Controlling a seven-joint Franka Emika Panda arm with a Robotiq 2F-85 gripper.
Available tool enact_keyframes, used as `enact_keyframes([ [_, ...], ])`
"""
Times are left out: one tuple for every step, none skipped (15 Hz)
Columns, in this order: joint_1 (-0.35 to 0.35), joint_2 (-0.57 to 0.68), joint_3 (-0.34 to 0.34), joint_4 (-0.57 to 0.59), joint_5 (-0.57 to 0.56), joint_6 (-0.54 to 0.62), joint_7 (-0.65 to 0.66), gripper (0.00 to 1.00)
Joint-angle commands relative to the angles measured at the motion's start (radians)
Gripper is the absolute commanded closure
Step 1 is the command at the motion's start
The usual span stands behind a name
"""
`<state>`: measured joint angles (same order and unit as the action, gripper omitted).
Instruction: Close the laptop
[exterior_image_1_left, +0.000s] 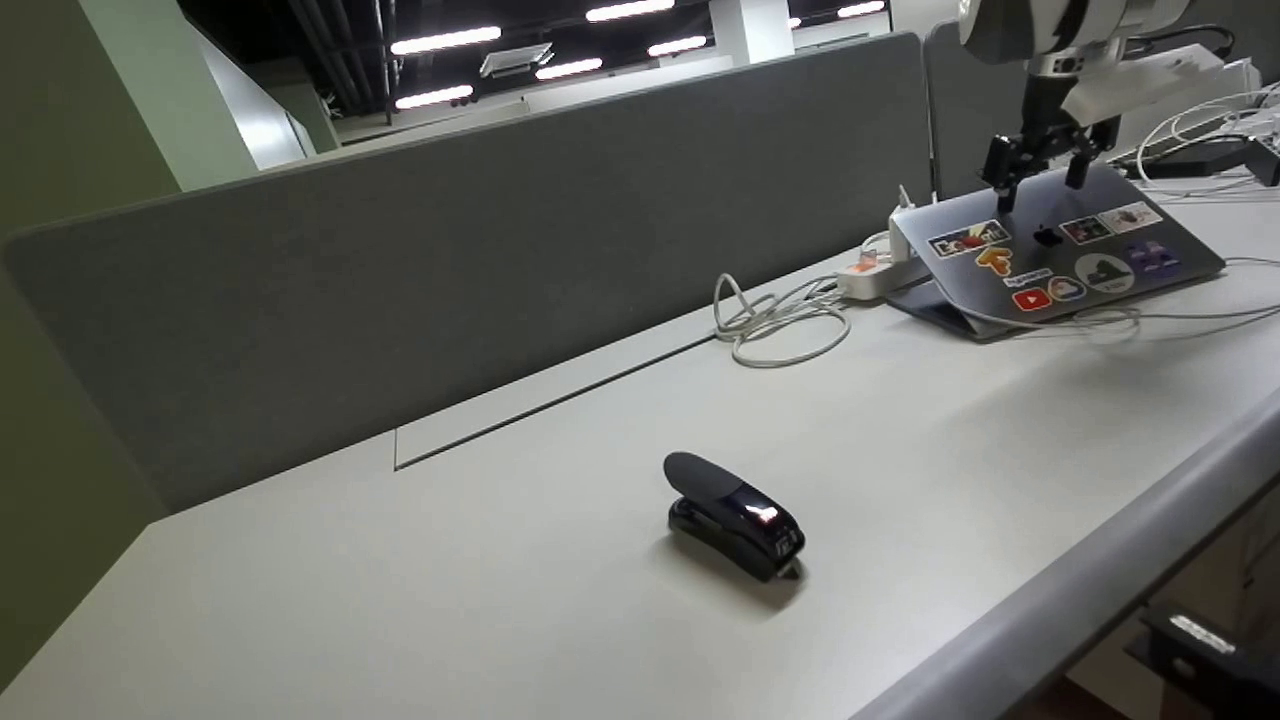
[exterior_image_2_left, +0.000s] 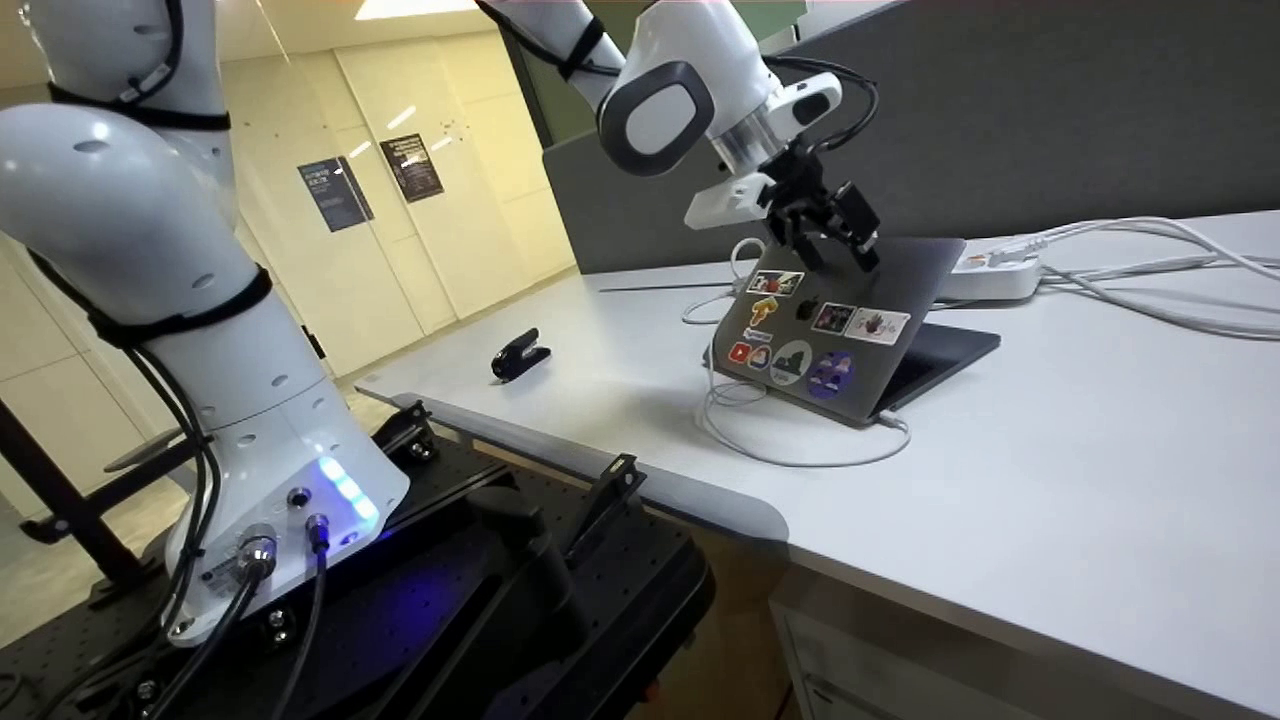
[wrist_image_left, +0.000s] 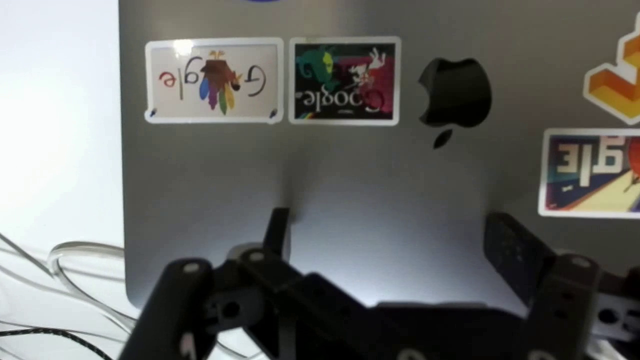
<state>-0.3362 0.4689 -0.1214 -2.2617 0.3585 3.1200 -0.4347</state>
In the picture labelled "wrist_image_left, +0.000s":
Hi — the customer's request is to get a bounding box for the grey laptop with stickers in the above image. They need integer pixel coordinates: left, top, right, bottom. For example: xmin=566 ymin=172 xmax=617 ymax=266
xmin=118 ymin=0 xmax=640 ymax=316

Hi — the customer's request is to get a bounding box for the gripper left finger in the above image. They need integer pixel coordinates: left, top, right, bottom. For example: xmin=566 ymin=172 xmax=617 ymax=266
xmin=117 ymin=206 xmax=381 ymax=360

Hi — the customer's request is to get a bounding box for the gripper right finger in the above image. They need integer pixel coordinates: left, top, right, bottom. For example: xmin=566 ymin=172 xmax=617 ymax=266
xmin=482 ymin=211 xmax=640 ymax=360

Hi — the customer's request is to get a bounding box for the black braided cable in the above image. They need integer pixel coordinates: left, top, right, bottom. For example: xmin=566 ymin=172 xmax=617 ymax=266
xmin=0 ymin=327 xmax=115 ymax=360

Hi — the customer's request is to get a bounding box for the white cable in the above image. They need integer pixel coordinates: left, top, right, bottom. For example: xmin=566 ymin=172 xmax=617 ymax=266
xmin=0 ymin=232 xmax=266 ymax=360

